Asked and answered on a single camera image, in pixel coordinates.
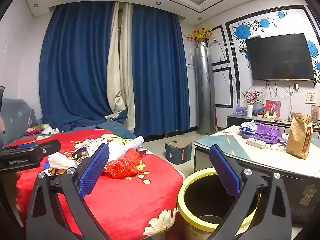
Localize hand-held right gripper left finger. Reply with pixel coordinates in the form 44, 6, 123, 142
26, 144, 110, 240

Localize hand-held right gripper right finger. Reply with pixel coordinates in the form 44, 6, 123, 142
209, 144, 292, 240

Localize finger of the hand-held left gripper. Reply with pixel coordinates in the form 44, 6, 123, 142
17, 139, 62, 159

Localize brown chocolate bar wrapper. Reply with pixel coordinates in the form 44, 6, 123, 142
72, 148, 90, 165

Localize white printed snack wrapper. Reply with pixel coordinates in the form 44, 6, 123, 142
82, 139, 103, 155

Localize red plastic bag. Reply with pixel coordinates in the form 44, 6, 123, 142
104, 149, 140, 179

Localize yellow rimmed trash bin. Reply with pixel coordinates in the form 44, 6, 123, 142
177, 167, 262, 240

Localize white knitted cloth bundle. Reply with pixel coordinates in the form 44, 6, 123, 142
48, 136, 145, 170

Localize red plush toy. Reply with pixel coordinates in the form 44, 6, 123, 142
25, 126, 43, 137

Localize blue sofa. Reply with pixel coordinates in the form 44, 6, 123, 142
0, 97, 137, 147

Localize white plush toy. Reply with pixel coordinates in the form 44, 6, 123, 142
41, 124, 60, 135

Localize coffee table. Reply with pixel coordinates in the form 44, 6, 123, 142
194, 124, 320, 228

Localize white power strip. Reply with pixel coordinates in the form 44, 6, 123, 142
246, 137, 267, 149

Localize blue white tissue pack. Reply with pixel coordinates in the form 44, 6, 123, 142
239, 120, 258, 133

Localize black television cabinet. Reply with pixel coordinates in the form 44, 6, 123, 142
226, 114, 320, 133

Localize blue storage stool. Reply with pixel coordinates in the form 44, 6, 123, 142
164, 137, 193, 165

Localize purple backpack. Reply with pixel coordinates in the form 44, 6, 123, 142
241, 121, 288, 144

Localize red floral blanket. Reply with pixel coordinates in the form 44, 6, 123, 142
4, 129, 184, 240

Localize purple tissue box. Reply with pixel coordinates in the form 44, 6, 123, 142
236, 100, 248, 115

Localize white vase pink flowers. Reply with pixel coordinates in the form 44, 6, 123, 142
243, 90, 261, 118

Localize round sand art ornament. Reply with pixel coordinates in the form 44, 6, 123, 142
252, 100, 265, 117

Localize colourful painting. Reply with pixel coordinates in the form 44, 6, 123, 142
264, 100, 281, 119

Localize brown paper bag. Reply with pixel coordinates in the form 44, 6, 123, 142
286, 113, 314, 160

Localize silver tower air conditioner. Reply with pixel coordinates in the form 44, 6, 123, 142
194, 42, 217, 135

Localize blue curtain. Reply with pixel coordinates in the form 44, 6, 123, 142
131, 5, 190, 138
39, 1, 118, 132

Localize beige curtain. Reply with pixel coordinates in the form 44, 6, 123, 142
106, 2, 135, 130

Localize small orange packet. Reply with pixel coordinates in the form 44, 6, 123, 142
311, 105, 320, 123

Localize yellow artificial flowers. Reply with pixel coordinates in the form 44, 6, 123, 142
184, 27, 214, 46

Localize hanging television cables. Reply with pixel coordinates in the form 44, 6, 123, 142
265, 80, 298, 98

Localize black wall television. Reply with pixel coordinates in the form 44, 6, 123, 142
244, 33, 315, 81

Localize blue rose wall decal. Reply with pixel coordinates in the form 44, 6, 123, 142
231, 11, 320, 88

